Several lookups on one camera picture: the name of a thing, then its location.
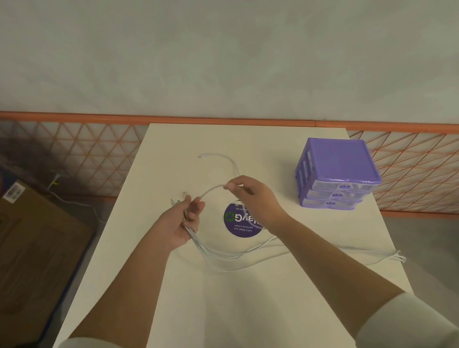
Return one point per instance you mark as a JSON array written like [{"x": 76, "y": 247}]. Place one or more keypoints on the person's left hand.
[{"x": 176, "y": 227}]

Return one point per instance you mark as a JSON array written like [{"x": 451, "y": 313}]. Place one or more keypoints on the person's right hand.
[{"x": 261, "y": 203}]

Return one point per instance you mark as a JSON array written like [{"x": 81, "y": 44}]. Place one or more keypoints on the person's right thumb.
[{"x": 232, "y": 187}]

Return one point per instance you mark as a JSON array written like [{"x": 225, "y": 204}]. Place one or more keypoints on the person's left thumb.
[{"x": 198, "y": 210}]

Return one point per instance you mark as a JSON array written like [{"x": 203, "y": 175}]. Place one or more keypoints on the person's left forearm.
[{"x": 132, "y": 294}]

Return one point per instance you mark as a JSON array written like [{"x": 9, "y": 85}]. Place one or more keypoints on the person's right forearm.
[{"x": 332, "y": 270}]

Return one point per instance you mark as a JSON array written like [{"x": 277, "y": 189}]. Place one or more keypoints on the round purple sticker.
[{"x": 237, "y": 222}]

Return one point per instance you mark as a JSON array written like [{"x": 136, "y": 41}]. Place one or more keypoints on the purple drawer organizer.
[{"x": 337, "y": 163}]

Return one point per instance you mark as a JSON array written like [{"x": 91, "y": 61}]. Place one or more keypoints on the orange mesh fence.
[{"x": 93, "y": 151}]

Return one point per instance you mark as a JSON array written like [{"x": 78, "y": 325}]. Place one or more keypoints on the brown cardboard box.
[{"x": 30, "y": 259}]

